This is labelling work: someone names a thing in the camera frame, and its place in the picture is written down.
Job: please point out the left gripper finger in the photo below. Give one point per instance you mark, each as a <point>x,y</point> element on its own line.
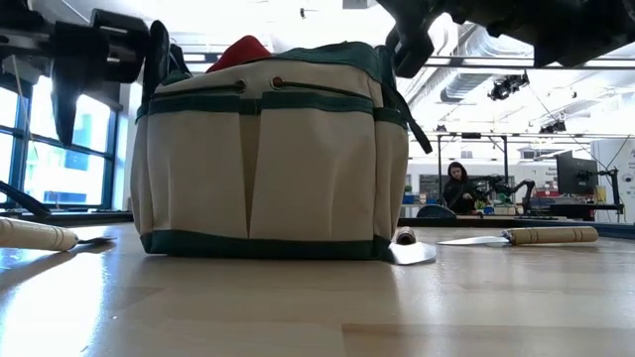
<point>158,54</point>
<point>64,99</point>

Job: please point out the red gardening gloves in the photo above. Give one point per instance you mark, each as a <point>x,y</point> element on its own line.
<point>240,53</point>

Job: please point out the beige green canvas gardening bag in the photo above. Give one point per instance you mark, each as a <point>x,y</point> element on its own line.
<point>307,173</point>

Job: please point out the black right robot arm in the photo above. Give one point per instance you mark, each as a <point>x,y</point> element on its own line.
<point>570,30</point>

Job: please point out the black background robot arm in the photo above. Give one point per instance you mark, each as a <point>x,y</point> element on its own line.
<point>528,191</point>

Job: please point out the long ceiling light strip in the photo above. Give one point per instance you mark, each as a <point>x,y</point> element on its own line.
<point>196,57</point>
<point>496,63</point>

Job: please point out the blue framed window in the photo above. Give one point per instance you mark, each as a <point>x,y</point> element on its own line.
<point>64,163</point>

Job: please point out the black ceiling spotlight cluster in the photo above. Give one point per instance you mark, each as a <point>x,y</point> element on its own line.
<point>506,86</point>

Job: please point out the seated person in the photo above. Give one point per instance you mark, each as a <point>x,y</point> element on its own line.
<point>459,193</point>

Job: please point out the small black ceiling device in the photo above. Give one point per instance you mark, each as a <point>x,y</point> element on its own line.
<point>553,127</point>

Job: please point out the dark chair back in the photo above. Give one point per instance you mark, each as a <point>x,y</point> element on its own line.
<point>436,213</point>

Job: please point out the black computer monitor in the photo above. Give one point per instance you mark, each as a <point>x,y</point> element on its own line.
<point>575,176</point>

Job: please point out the white cabinet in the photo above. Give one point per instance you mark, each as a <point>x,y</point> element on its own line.
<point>620,163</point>

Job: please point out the silver ventilation duct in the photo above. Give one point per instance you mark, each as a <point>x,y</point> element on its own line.
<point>466,84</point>

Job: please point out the black metal rig frame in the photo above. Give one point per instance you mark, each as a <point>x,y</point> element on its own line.
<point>505,158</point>

